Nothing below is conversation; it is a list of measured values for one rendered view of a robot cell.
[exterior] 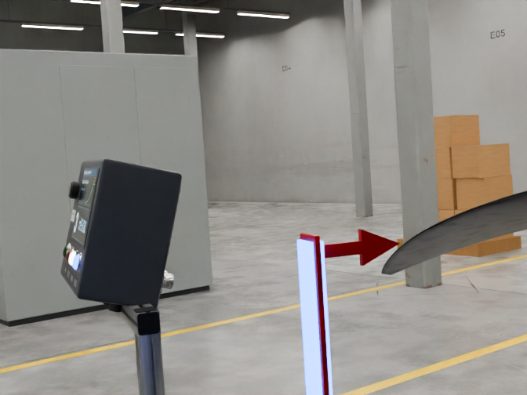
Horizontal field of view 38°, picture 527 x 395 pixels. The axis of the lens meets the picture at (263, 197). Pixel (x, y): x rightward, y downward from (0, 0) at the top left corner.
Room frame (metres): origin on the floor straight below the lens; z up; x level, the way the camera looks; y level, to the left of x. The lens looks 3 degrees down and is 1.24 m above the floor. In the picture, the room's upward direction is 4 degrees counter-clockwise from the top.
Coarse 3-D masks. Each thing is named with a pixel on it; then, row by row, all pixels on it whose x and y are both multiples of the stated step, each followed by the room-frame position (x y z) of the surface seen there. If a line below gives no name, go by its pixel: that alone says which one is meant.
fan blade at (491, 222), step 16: (480, 208) 0.46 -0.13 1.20; (496, 208) 0.46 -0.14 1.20; (512, 208) 0.46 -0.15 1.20; (448, 224) 0.49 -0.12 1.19; (464, 224) 0.50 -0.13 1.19; (480, 224) 0.51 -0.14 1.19; (496, 224) 0.52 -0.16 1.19; (512, 224) 0.53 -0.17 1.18; (416, 240) 0.53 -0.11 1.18; (432, 240) 0.54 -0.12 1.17; (448, 240) 0.55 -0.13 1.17; (464, 240) 0.57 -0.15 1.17; (480, 240) 0.60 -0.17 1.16; (400, 256) 0.57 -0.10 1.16; (416, 256) 0.59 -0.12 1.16; (432, 256) 0.62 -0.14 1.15; (384, 272) 0.61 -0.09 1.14
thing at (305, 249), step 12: (300, 240) 0.48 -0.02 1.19; (300, 252) 0.48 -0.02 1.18; (312, 252) 0.46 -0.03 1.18; (300, 264) 0.48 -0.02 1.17; (312, 264) 0.46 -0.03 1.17; (300, 276) 0.48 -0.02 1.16; (312, 276) 0.46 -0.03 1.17; (300, 288) 0.48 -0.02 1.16; (312, 288) 0.46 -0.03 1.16; (300, 300) 0.48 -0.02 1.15; (312, 300) 0.46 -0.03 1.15; (312, 312) 0.46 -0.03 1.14; (312, 324) 0.46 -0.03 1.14; (312, 336) 0.47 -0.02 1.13; (312, 348) 0.47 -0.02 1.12; (312, 360) 0.47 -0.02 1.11; (312, 372) 0.47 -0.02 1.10; (312, 384) 0.47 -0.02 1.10
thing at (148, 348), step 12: (144, 336) 0.95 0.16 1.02; (156, 336) 0.96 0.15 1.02; (144, 348) 0.95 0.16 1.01; (156, 348) 0.96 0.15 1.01; (144, 360) 0.95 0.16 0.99; (156, 360) 0.96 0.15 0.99; (144, 372) 0.95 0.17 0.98; (156, 372) 0.96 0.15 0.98; (144, 384) 0.95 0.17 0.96; (156, 384) 0.96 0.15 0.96
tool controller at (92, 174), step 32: (96, 160) 1.07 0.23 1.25; (96, 192) 1.00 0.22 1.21; (128, 192) 1.00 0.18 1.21; (160, 192) 1.02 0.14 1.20; (96, 224) 0.99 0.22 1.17; (128, 224) 1.00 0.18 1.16; (160, 224) 1.02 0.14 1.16; (96, 256) 0.99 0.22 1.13; (128, 256) 1.00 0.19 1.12; (160, 256) 1.02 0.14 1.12; (96, 288) 0.99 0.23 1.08; (128, 288) 1.00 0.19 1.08; (160, 288) 1.02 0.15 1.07
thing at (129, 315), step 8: (144, 304) 1.01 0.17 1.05; (120, 312) 1.08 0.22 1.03; (128, 312) 1.01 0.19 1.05; (144, 312) 0.95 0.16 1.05; (152, 312) 0.96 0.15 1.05; (128, 320) 1.02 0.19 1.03; (136, 320) 0.95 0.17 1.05; (144, 320) 0.95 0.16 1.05; (152, 320) 0.96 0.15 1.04; (136, 328) 0.95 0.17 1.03; (144, 328) 0.95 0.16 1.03; (152, 328) 0.95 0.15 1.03; (160, 328) 0.96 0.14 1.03
